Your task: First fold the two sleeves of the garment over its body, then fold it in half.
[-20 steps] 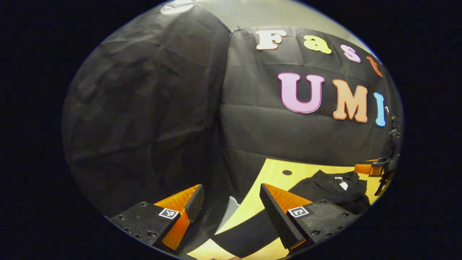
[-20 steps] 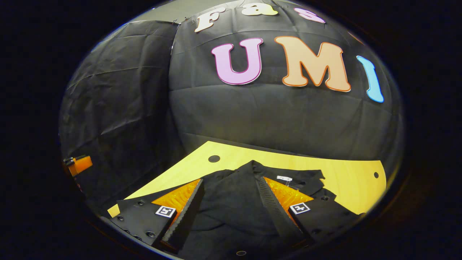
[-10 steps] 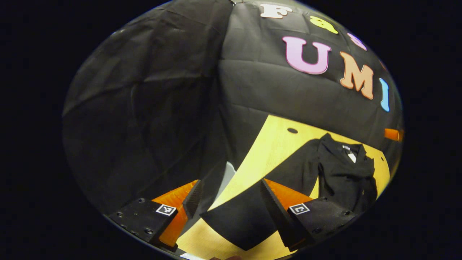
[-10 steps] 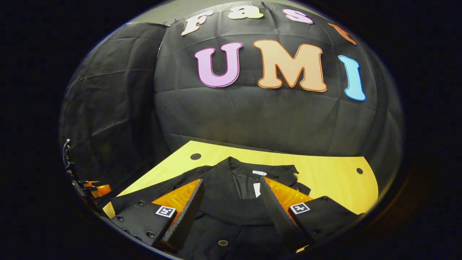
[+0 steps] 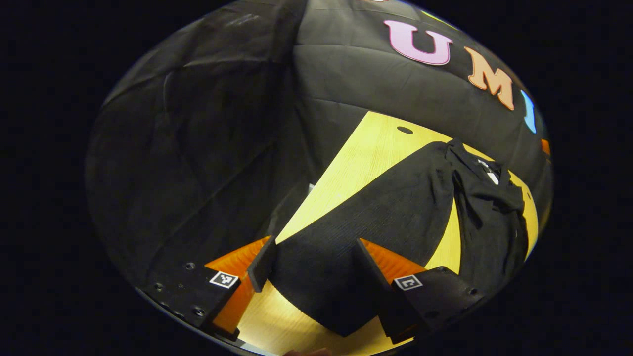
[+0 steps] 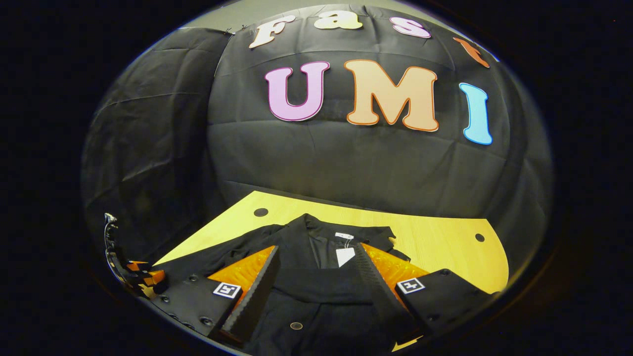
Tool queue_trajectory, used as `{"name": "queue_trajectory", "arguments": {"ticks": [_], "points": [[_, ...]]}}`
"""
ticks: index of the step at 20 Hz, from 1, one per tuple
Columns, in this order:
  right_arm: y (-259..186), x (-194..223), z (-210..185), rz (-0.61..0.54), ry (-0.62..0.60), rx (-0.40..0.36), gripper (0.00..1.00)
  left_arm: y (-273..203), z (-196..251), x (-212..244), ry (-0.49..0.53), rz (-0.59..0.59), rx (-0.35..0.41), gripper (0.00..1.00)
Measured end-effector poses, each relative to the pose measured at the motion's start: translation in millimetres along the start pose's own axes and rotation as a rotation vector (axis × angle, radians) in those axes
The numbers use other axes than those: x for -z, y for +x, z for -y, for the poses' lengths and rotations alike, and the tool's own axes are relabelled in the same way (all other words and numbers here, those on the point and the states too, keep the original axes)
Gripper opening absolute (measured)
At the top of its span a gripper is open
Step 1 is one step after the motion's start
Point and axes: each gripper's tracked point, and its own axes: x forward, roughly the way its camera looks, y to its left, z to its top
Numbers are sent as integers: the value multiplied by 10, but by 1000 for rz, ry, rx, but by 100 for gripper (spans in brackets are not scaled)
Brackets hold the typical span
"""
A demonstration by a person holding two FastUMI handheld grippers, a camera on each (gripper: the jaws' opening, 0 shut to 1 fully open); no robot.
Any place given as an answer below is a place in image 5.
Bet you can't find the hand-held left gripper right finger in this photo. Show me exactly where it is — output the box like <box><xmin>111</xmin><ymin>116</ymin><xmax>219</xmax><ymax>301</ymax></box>
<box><xmin>352</xmin><ymin>238</ymin><xmax>488</xmax><ymax>345</ymax></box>

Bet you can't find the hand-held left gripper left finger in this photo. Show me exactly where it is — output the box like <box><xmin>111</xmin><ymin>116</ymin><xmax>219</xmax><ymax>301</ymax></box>
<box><xmin>141</xmin><ymin>236</ymin><xmax>277</xmax><ymax>342</ymax></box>

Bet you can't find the black button shirt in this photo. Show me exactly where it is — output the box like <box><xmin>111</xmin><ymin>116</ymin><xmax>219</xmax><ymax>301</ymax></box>
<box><xmin>270</xmin><ymin>139</ymin><xmax>530</xmax><ymax>338</ymax></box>

